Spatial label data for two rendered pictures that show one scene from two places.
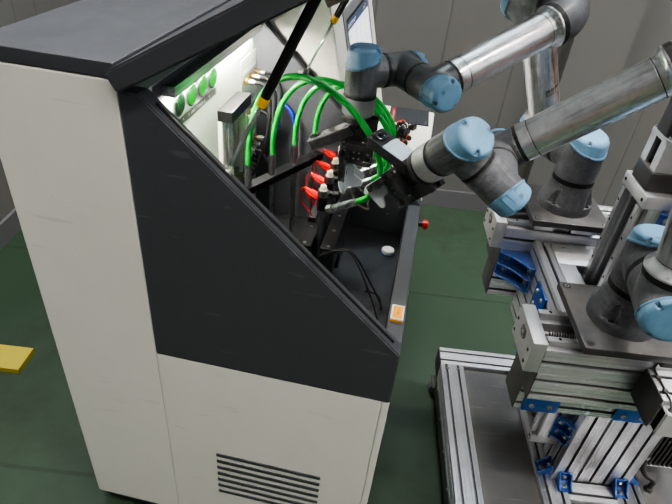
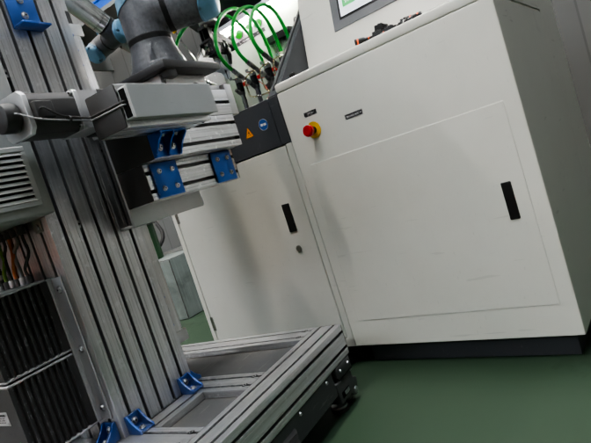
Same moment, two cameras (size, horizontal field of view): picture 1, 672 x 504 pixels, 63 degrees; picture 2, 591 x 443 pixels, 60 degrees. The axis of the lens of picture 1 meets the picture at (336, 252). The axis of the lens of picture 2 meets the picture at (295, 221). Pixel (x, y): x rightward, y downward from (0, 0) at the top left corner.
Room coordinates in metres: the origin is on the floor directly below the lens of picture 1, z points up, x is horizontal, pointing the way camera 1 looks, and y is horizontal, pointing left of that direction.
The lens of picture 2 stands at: (2.35, -1.74, 0.68)
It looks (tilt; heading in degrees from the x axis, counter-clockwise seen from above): 5 degrees down; 121
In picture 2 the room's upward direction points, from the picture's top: 18 degrees counter-clockwise
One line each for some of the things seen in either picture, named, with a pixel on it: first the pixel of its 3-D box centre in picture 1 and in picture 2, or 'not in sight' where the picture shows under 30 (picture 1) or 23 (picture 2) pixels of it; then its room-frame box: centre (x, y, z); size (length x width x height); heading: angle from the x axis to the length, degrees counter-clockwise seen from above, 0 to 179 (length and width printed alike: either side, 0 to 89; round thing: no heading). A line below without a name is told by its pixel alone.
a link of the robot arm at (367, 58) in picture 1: (363, 71); not in sight; (1.22, -0.02, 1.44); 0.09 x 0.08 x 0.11; 121
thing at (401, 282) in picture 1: (400, 284); (216, 147); (1.20, -0.19, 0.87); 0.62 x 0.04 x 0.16; 172
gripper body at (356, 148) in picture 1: (357, 138); (213, 40); (1.22, -0.02, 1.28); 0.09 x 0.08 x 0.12; 82
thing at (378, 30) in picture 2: (401, 130); (390, 27); (1.94, -0.19, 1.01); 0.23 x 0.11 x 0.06; 172
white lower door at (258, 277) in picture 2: not in sight; (249, 257); (1.19, -0.20, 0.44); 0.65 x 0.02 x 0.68; 172
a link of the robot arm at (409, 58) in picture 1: (404, 71); not in sight; (1.26, -0.11, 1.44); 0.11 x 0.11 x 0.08; 31
